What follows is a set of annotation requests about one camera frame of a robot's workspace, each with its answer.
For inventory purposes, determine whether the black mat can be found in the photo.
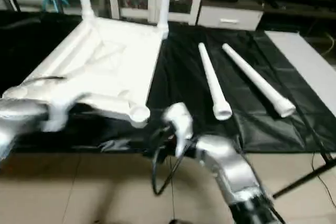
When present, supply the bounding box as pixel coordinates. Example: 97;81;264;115
0;10;336;154

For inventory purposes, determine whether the black metal table frame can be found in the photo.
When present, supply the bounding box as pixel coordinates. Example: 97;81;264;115
272;153;336;199

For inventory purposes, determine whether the white drawer unit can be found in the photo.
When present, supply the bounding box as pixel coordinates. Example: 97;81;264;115
197;5;264;31

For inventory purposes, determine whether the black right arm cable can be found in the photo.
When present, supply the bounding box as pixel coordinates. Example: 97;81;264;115
151;130;184;196

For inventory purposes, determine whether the light blue stand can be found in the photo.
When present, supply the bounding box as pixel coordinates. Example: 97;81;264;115
42;0;69;13

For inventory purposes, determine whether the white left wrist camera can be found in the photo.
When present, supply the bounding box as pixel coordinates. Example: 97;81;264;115
41;94;89;132

